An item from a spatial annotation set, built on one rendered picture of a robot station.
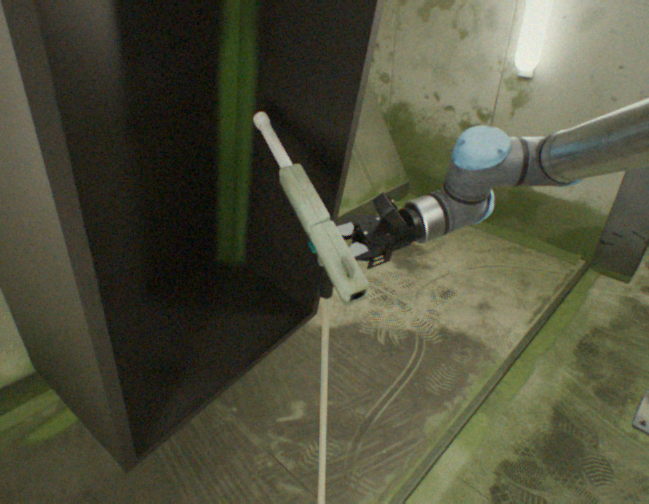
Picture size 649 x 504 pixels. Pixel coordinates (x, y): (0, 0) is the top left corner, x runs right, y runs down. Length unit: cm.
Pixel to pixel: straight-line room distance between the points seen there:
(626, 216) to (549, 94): 67
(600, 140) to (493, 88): 183
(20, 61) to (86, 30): 44
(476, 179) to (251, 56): 57
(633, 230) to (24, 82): 238
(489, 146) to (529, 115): 165
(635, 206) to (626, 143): 178
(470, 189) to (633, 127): 30
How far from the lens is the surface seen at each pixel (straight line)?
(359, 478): 146
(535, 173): 89
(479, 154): 83
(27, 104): 51
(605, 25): 237
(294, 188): 86
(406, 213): 90
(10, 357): 181
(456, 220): 92
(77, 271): 62
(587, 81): 240
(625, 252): 256
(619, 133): 71
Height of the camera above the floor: 129
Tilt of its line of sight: 32 degrees down
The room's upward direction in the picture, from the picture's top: straight up
